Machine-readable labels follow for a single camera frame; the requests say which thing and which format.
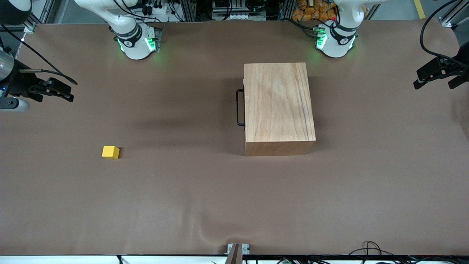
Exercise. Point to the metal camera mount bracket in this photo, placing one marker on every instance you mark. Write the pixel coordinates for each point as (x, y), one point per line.
(237, 253)

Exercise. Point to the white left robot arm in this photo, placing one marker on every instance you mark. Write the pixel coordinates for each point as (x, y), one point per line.
(339, 42)

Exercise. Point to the yellow block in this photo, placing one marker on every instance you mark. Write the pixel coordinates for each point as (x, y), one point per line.
(110, 151)

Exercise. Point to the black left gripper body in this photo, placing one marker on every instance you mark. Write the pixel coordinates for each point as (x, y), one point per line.
(447, 68)

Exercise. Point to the white power strip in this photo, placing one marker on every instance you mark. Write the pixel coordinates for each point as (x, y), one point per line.
(238, 16)

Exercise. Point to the brown table cover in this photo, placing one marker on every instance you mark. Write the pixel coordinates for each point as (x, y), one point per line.
(183, 201)

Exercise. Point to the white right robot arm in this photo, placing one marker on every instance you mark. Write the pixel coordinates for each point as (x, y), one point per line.
(133, 44)

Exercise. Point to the aluminium frame profile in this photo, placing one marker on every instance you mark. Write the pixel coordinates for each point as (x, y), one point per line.
(452, 16)
(36, 22)

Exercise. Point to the wooden cabinet box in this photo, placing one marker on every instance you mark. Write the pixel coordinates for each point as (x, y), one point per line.
(278, 102)

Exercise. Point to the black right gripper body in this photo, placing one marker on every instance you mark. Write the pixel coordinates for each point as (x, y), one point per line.
(22, 83)

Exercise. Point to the orange objects bag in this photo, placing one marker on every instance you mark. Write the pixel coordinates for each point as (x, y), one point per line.
(311, 9)

